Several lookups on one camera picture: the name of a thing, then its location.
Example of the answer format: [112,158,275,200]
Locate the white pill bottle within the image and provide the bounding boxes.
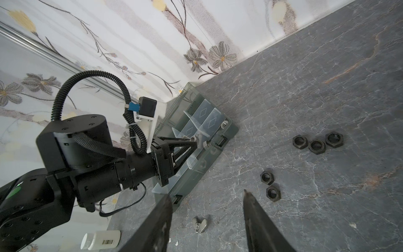
[80,231,121,251]

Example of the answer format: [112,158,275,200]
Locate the black hex nut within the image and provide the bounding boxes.
[260,171,275,185]
[308,140,326,155]
[325,131,344,148]
[292,135,309,150]
[266,185,281,202]

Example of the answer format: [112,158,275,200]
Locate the green compartment organizer box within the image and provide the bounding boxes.
[152,83,239,210]

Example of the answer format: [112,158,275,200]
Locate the silver wing nut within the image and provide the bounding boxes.
[192,217,208,234]

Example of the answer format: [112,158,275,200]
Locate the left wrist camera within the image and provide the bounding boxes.
[127,97,167,139]

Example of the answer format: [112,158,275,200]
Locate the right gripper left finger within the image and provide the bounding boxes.
[120,195,173,252]

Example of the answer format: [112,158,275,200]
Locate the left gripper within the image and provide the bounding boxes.
[151,137,197,187]

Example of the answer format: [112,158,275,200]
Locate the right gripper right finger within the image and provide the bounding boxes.
[243,190,296,252]

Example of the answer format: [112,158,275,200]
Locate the silver hex nut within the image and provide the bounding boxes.
[221,120,229,129]

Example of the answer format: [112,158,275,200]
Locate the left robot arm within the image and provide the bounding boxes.
[1,70,198,252]

